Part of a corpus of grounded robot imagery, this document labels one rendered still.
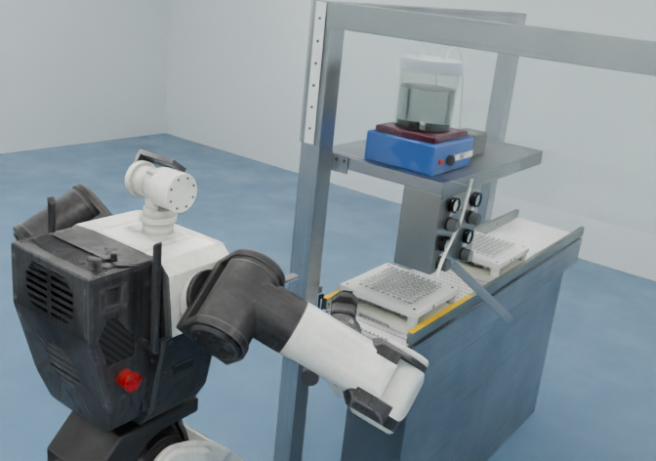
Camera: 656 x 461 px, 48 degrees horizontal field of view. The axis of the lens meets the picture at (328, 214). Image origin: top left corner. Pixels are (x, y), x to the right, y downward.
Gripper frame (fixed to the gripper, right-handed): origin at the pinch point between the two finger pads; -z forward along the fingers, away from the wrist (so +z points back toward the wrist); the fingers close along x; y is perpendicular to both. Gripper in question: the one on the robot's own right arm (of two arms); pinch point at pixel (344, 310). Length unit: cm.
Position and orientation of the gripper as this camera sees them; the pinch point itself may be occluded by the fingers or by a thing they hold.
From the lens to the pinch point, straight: 165.0
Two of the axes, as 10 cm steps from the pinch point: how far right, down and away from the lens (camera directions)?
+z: -0.9, 2.9, -9.5
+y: 9.9, 1.2, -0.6
